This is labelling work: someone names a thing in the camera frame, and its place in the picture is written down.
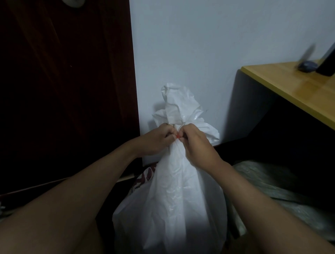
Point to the silver thumb-turn lock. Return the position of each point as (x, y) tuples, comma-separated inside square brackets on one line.
[(74, 3)]

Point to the person's left hand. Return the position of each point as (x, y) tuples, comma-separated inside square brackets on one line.
[(157, 140)]

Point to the white bag with red print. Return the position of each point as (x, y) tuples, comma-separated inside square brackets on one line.
[(170, 209)]

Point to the person's right hand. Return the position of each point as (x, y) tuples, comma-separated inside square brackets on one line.
[(201, 149)]

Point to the small dark round case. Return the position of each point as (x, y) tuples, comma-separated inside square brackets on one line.
[(306, 66)]

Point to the black cylindrical bottle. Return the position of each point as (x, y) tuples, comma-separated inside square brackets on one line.
[(327, 64)]

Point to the grey woven sack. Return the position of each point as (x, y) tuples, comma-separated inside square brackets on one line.
[(274, 183)]

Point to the dark brown wooden door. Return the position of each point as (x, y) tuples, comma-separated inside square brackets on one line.
[(123, 78)]

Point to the person's left forearm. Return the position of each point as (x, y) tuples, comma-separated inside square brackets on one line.
[(60, 209)]

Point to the yellow wooden desk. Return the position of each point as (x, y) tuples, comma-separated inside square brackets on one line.
[(301, 89)]

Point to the person's right forearm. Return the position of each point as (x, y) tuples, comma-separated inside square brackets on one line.
[(267, 219)]

